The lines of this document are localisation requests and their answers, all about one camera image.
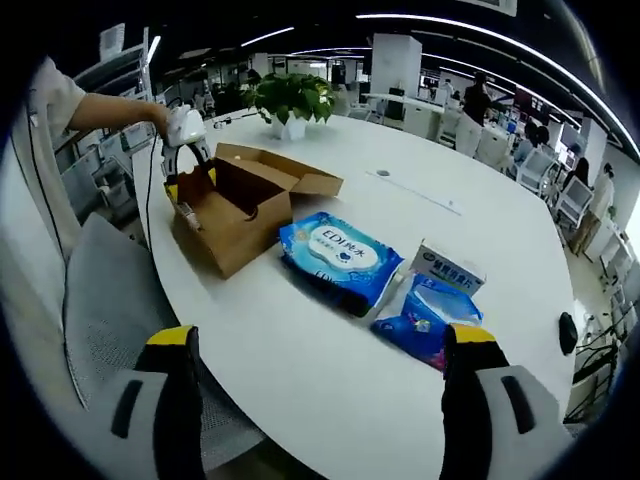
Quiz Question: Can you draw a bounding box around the white metal shelf rack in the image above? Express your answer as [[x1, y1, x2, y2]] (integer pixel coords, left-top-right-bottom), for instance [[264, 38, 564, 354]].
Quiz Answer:
[[74, 24, 161, 101]]

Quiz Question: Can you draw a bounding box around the white office chair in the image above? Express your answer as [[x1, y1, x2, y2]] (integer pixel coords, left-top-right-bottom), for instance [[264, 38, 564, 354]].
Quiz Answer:
[[557, 177, 594, 229], [519, 149, 556, 189]]

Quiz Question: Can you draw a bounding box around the ceiling air conditioner vent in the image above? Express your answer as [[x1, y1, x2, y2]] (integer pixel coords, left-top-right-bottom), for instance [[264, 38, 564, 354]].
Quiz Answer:
[[472, 0, 519, 17]]

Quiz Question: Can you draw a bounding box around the blue wet wipes packet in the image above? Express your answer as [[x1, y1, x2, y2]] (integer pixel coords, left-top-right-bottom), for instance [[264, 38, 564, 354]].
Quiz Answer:
[[278, 211, 405, 309]]

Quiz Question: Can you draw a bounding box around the small black device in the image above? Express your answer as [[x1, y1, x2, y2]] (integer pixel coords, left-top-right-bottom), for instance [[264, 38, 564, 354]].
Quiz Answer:
[[558, 311, 580, 357]]

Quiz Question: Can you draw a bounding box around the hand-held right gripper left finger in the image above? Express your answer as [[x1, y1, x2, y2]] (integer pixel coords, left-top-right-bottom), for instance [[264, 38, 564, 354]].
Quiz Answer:
[[64, 324, 204, 480]]

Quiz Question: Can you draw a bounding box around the white box device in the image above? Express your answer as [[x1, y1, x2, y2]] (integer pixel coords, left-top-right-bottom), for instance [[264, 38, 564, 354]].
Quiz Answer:
[[98, 23, 126, 60]]

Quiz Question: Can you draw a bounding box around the green potted plant white pot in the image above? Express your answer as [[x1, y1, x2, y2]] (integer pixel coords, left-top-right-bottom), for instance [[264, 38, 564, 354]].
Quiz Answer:
[[242, 72, 337, 141]]

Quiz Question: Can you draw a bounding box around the small white carton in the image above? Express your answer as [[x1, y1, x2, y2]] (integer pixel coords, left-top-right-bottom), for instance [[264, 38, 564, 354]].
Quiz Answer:
[[412, 238, 489, 297]]

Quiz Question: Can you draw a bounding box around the grey mesh office chair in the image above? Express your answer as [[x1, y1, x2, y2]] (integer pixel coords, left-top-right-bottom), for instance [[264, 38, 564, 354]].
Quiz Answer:
[[63, 212, 266, 474]]

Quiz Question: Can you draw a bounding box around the blue white tissue pack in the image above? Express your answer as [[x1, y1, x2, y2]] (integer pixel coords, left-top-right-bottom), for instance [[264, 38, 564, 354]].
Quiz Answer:
[[370, 272, 485, 374]]

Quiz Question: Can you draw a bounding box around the ceiling light strip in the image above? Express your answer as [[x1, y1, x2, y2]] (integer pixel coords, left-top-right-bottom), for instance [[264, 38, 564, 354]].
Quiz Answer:
[[355, 13, 629, 149]]

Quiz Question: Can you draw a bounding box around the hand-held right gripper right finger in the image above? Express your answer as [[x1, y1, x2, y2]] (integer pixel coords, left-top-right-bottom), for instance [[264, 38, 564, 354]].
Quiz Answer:
[[439, 322, 576, 480]]

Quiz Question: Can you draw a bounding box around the brown cardboard shoe box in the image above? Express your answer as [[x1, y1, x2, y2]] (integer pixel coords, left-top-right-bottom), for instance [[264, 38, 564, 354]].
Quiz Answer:
[[167, 142, 346, 280]]

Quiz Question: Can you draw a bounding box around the person's left hand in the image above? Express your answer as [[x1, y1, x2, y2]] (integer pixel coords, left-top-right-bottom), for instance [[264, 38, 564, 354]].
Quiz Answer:
[[149, 102, 174, 139]]

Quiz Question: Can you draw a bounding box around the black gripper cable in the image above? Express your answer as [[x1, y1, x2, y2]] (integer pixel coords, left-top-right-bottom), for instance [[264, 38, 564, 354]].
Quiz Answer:
[[143, 132, 171, 251]]

